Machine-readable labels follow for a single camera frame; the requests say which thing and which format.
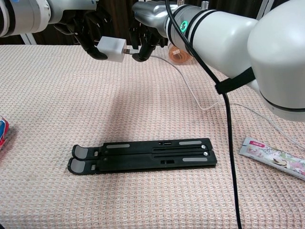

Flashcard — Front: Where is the black and silver right hand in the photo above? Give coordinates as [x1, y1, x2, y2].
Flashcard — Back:
[129, 1, 176, 62]

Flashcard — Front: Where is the floral snack packet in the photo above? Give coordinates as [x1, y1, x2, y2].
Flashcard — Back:
[239, 137, 305, 181]

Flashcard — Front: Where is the clear jar of rubber bands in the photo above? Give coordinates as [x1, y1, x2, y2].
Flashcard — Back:
[167, 42, 192, 65]

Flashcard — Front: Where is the black tape piece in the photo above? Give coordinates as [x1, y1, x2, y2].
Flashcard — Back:
[215, 67, 255, 95]

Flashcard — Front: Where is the white slanted frame post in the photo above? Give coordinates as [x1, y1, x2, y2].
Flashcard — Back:
[256, 0, 275, 20]

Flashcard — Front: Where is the dark brown curtain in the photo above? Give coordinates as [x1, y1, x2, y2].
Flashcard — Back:
[30, 0, 305, 46]

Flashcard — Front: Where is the white frame leg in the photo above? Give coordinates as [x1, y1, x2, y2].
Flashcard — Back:
[20, 33, 37, 45]

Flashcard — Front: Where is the pink woven tablecloth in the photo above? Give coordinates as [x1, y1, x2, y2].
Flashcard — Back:
[0, 44, 305, 229]

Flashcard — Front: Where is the white power adapter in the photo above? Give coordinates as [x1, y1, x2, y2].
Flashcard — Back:
[96, 36, 127, 63]

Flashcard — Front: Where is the white USB cable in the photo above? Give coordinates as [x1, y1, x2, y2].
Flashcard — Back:
[122, 48, 305, 150]

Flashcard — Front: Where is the black folding laptop stand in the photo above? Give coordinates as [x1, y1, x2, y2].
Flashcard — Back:
[67, 137, 218, 176]

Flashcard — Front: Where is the red and blue package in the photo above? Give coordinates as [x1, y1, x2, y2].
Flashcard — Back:
[0, 115, 10, 153]

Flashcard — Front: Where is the black and silver left hand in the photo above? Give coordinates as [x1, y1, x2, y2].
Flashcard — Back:
[47, 0, 112, 61]

